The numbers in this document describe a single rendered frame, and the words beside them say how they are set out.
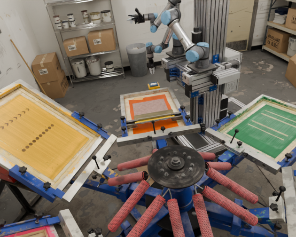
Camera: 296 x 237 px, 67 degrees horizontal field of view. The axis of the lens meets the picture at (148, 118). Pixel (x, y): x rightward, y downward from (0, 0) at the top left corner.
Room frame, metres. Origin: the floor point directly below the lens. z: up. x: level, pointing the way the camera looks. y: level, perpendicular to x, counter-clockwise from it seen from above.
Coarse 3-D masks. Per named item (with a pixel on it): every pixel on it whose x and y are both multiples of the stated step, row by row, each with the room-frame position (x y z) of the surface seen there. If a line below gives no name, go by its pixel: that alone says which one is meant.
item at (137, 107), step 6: (132, 102) 2.09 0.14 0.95; (138, 102) 2.07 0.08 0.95; (144, 102) 2.06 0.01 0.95; (132, 108) 1.97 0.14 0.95; (138, 108) 1.95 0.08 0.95; (144, 108) 1.94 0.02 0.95; (132, 114) 1.85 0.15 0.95; (138, 114) 1.84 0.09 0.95; (138, 126) 1.64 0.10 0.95; (144, 126) 1.63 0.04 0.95; (150, 126) 1.62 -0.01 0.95; (138, 132) 1.56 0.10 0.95; (144, 132) 1.55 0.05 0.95
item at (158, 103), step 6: (150, 96) 2.16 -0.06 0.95; (156, 96) 2.14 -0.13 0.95; (162, 96) 2.13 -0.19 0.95; (150, 102) 2.04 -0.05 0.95; (156, 102) 2.02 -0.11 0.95; (162, 102) 2.01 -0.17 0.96; (150, 108) 1.92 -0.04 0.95; (156, 108) 1.91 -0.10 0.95; (162, 108) 1.89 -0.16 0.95; (168, 108) 1.88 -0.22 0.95; (162, 120) 1.68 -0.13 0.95; (168, 120) 1.67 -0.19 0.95; (156, 126) 1.60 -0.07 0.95; (168, 126) 1.58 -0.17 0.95; (174, 126) 1.57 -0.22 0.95
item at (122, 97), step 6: (150, 90) 2.24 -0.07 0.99; (156, 90) 2.22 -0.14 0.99; (162, 90) 2.22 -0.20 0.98; (168, 90) 2.22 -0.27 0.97; (120, 96) 2.19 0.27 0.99; (126, 96) 2.20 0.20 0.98; (132, 96) 2.20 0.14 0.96; (174, 96) 2.03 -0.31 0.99; (120, 102) 2.07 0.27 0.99; (174, 102) 1.93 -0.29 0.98; (180, 126) 1.51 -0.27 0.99; (150, 132) 1.49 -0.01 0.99
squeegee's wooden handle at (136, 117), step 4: (152, 112) 1.68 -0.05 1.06; (156, 112) 1.67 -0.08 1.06; (160, 112) 1.67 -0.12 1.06; (164, 112) 1.66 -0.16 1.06; (168, 112) 1.65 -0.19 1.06; (172, 112) 1.65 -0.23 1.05; (136, 116) 1.66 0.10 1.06; (140, 116) 1.65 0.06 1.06; (144, 116) 1.64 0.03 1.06; (148, 116) 1.64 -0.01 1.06; (136, 120) 1.60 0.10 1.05
